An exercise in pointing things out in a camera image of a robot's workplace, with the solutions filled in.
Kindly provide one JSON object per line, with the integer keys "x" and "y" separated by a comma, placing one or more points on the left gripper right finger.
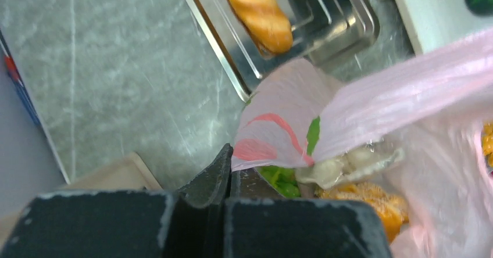
{"x": 266, "y": 227}

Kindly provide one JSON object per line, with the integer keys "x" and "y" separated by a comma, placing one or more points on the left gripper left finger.
{"x": 125, "y": 222}

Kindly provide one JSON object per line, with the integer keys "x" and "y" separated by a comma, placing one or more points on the pink plastic grocery bag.
{"x": 432, "y": 106}

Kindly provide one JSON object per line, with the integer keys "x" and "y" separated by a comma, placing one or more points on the orange breaded food piece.
{"x": 391, "y": 208}

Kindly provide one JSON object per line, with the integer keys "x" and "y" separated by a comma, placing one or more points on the green cabbage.
{"x": 282, "y": 180}

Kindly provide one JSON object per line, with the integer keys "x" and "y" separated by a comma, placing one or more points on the beige canvas tote bag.
{"x": 129, "y": 172}

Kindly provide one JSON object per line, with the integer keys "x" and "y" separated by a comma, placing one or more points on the clear wrapped dumplings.
{"x": 356, "y": 165}

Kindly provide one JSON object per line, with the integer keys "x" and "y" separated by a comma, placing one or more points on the metal baking tray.
{"x": 324, "y": 32}

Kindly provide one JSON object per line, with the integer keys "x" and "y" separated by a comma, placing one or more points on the bread loaf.
{"x": 266, "y": 24}

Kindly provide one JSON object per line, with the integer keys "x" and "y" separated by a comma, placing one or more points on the white two-tier shelf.
{"x": 431, "y": 24}

